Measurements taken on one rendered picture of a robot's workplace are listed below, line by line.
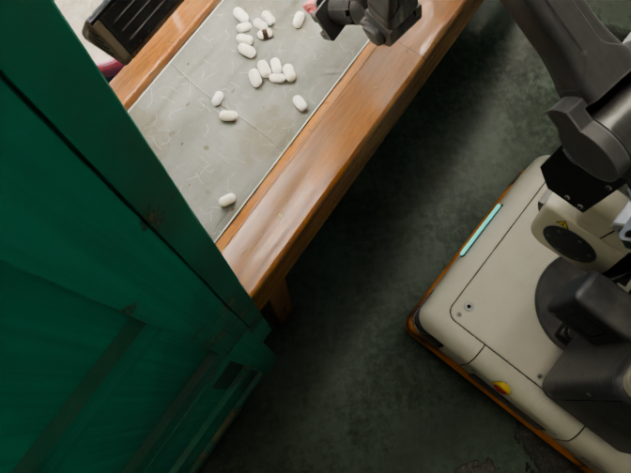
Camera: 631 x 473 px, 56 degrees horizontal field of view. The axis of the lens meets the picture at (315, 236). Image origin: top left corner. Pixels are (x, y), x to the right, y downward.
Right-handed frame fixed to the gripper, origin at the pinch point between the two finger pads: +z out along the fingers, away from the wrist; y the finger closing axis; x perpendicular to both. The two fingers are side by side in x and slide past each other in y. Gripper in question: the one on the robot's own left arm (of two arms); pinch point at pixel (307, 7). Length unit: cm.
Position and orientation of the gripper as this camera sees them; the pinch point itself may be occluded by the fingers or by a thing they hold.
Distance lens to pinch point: 120.7
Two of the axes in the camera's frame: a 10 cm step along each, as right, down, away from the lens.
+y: -5.6, 8.0, -2.0
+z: -6.4, -2.7, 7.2
